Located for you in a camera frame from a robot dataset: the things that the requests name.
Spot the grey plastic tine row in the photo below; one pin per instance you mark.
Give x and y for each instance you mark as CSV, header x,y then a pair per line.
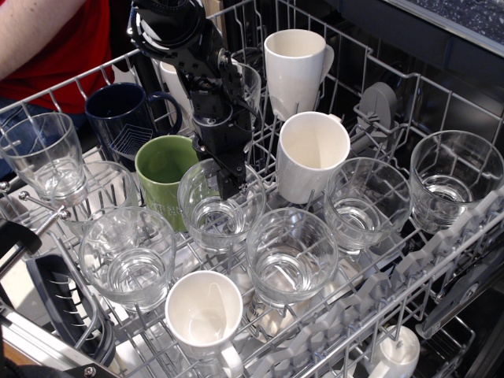
x,y
383,294

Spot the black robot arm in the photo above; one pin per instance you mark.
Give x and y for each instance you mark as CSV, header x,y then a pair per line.
x,y
179,33

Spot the white cup lower rack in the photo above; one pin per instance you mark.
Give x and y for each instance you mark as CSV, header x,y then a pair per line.
x,y
396,355

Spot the clear glass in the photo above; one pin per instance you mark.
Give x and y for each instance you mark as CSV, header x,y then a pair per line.
x,y
45,152
92,190
365,201
252,94
291,255
215,224
451,172
128,256

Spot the person forearm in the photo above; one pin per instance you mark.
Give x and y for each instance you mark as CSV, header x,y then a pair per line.
x,y
28,26

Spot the white mug behind arm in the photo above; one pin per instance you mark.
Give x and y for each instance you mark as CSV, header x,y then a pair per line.
x,y
175,87

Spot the grey wire dishwasher rack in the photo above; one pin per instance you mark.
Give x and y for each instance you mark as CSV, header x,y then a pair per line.
x,y
429,99

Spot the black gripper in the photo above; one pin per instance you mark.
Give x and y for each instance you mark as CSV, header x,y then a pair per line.
x,y
224,140

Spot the dark blue mug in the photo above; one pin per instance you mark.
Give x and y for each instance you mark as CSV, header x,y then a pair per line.
x,y
121,115

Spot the tall white mug back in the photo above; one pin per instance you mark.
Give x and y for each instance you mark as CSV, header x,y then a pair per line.
x,y
296,63

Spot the white mug front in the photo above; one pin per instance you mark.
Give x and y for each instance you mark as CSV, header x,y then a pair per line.
x,y
203,311

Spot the black dishwasher rack handle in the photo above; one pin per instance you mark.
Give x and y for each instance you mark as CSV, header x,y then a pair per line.
x,y
75,315

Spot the green ceramic mug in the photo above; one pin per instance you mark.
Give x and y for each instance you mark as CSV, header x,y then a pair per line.
x,y
160,165

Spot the red shirt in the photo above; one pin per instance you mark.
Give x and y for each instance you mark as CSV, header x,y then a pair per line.
x,y
58,77

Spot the clear glass behind gripper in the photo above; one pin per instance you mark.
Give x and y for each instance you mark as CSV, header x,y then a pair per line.
x,y
252,94

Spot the white mug centre right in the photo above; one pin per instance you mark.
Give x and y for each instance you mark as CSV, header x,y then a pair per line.
x,y
310,147

